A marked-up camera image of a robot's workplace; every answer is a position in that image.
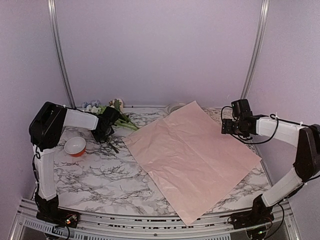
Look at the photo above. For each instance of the aluminium frame post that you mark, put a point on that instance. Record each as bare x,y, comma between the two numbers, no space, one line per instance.
257,47
59,51

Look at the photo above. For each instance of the blue white fake flower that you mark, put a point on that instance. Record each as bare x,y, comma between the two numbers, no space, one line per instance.
94,107

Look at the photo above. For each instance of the left aluminium frame post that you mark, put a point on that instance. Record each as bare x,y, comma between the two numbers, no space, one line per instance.
59,51

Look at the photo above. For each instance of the yellow fake flower bunch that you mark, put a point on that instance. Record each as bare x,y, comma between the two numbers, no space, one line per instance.
112,142

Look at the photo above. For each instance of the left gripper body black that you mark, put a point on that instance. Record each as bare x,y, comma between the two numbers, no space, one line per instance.
101,135

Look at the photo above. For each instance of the pink rose fake flower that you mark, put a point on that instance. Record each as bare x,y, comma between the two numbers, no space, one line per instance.
123,120

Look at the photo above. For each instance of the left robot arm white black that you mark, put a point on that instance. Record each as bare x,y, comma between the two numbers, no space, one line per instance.
45,132

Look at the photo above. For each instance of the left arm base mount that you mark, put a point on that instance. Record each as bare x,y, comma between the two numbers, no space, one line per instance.
61,217

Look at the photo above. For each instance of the pink wrapping paper sheet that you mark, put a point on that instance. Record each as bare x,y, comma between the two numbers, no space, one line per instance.
191,162

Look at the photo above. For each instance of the orange white bowl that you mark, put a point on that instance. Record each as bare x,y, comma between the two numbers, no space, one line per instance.
75,147

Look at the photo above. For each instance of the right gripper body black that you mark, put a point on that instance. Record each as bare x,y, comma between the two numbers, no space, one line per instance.
234,129

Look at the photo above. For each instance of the right aluminium frame post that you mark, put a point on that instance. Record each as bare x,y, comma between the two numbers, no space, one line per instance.
257,47

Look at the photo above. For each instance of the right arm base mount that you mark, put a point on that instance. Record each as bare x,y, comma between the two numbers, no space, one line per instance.
249,218

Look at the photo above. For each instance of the aluminium front rail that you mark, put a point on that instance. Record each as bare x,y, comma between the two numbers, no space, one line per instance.
102,226

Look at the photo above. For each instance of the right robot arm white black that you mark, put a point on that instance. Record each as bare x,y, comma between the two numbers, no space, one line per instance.
295,142

